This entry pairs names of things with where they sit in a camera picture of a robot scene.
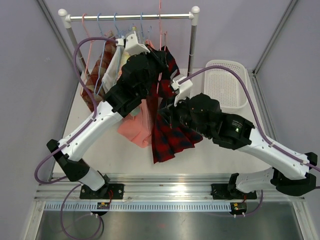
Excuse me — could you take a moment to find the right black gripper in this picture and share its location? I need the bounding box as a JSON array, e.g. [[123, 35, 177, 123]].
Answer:
[[159, 91, 212, 138]]

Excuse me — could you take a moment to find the pink wire hanger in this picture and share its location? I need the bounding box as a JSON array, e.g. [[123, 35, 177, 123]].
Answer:
[[79, 13, 106, 98], [156, 0, 163, 94]]

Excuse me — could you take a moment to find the red plaid skirt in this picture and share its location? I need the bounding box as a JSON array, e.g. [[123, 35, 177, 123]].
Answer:
[[146, 46, 203, 164]]

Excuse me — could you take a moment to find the salmon pink skirt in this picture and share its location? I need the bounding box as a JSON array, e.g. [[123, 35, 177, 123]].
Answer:
[[117, 99, 153, 148]]

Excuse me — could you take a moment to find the blue wire hanger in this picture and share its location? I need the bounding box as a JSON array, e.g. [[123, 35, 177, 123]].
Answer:
[[140, 12, 153, 45], [94, 13, 106, 96], [113, 12, 130, 38]]

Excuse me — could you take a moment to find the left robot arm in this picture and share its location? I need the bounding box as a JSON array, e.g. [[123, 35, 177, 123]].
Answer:
[[46, 49, 168, 199]]

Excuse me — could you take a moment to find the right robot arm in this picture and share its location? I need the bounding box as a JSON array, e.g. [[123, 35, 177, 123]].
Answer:
[[158, 93, 318, 200]]

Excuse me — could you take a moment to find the floral pastel garment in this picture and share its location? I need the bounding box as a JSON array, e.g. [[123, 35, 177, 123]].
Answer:
[[117, 25, 140, 79]]

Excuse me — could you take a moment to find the white plastic basket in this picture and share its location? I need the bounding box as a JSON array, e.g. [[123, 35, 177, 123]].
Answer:
[[203, 59, 248, 113]]

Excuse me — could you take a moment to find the white garment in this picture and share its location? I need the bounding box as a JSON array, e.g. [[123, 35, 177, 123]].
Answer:
[[102, 46, 125, 93]]

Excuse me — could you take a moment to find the white metal clothes rack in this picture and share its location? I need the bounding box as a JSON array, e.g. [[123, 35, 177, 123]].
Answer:
[[58, 6, 200, 75]]

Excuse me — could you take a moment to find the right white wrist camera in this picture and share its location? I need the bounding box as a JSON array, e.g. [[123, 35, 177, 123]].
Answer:
[[170, 74, 193, 107]]

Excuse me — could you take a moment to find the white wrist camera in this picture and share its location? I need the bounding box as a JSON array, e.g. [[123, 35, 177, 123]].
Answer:
[[170, 74, 193, 107], [115, 30, 151, 56]]

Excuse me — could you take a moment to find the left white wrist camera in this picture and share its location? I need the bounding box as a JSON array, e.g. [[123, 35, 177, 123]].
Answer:
[[115, 30, 151, 56]]

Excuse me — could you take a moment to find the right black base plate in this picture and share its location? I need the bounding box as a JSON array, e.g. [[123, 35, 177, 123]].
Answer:
[[211, 183, 258, 200]]

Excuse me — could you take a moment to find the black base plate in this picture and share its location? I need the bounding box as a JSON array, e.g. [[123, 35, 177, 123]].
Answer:
[[79, 183, 124, 200], [211, 183, 258, 200]]

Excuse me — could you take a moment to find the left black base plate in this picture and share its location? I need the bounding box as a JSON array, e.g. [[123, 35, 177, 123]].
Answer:
[[79, 183, 124, 200]]

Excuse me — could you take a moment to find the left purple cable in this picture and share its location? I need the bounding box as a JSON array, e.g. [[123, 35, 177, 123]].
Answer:
[[33, 36, 118, 239]]

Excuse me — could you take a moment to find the aluminium mounting rail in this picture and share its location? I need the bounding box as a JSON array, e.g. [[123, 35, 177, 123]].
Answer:
[[34, 173, 305, 202]]

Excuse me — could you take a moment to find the white slotted cable duct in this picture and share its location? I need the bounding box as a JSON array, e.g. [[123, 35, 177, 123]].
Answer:
[[44, 201, 231, 212]]

